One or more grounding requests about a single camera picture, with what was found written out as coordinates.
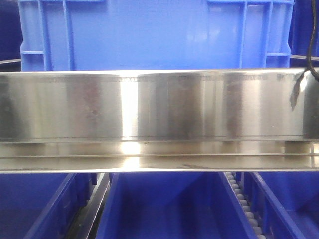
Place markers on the steel divider rail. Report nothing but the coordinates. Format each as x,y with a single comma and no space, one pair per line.
86,222

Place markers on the white roller track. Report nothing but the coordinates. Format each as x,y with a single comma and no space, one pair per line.
244,204

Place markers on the steel front shelf beam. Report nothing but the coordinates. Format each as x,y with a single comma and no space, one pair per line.
193,120

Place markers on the large blue bin upper centre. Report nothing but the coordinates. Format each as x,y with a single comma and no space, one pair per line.
154,34

